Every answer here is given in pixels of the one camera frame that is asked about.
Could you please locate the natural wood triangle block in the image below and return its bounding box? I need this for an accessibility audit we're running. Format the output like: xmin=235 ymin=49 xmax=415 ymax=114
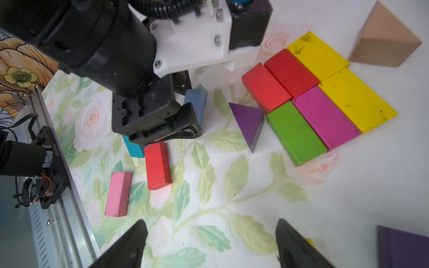
xmin=349 ymin=1 xmax=423 ymax=68

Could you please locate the yellow block long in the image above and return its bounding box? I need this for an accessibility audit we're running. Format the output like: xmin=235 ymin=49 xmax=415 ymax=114
xmin=287 ymin=31 xmax=350 ymax=81

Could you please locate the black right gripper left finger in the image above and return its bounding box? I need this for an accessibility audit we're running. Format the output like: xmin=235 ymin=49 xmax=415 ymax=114
xmin=90 ymin=220 xmax=148 ymax=268

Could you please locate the green block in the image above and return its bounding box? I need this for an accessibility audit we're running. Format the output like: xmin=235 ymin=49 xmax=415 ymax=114
xmin=267 ymin=101 xmax=328 ymax=166

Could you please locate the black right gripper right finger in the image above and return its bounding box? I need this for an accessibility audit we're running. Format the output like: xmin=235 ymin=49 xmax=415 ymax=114
xmin=275 ymin=218 xmax=334 ymax=268

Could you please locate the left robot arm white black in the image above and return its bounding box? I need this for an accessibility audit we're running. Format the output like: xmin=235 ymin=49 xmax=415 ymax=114
xmin=1 ymin=1 xmax=202 ymax=145

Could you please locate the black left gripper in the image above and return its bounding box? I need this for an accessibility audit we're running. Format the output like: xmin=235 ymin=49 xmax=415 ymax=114
xmin=112 ymin=71 xmax=202 ymax=145

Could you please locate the blue grey triangle block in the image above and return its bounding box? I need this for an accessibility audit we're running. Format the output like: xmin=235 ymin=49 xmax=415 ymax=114
xmin=184 ymin=88 xmax=208 ymax=128

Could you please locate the teal block left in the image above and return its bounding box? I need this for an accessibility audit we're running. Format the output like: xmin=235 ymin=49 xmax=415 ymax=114
xmin=122 ymin=136 xmax=145 ymax=159

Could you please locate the purple triangle block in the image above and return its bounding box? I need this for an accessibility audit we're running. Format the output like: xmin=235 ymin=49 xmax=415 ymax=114
xmin=229 ymin=103 xmax=265 ymax=153

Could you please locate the pink block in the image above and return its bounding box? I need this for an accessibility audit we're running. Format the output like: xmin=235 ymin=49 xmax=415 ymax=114
xmin=105 ymin=172 xmax=132 ymax=218

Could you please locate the aluminium front rail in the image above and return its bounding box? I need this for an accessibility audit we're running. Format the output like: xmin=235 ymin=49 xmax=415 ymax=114
xmin=20 ymin=89 xmax=100 ymax=268

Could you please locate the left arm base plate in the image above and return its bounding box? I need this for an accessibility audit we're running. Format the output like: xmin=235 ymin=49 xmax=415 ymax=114
xmin=13 ymin=126 xmax=70 ymax=209

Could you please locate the magenta block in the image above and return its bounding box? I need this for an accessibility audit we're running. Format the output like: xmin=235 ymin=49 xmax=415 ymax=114
xmin=292 ymin=86 xmax=362 ymax=151

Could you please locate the red block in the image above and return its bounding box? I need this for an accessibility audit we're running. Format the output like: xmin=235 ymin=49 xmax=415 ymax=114
xmin=242 ymin=64 xmax=292 ymax=115
xmin=264 ymin=49 xmax=320 ymax=99
xmin=145 ymin=142 xmax=172 ymax=191

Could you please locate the purple rectangular block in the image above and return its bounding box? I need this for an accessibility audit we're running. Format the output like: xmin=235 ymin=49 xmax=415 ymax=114
xmin=377 ymin=226 xmax=429 ymax=268

